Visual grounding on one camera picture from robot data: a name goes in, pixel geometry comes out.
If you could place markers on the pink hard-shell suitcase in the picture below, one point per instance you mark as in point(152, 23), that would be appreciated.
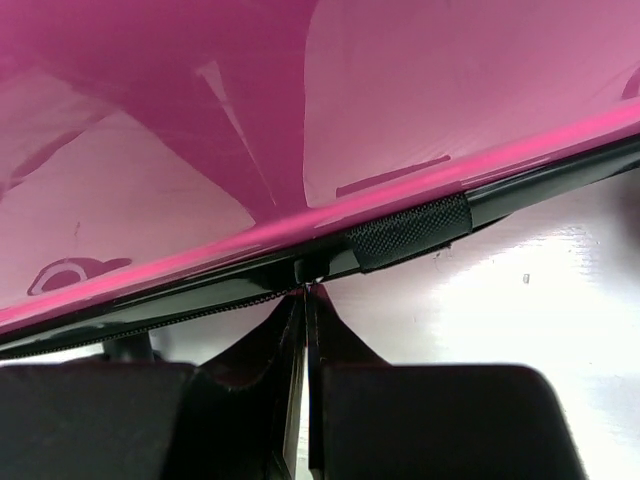
point(166, 160)

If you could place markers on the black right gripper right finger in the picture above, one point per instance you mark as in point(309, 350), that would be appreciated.
point(370, 419)

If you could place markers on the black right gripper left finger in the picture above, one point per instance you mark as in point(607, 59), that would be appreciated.
point(125, 415)

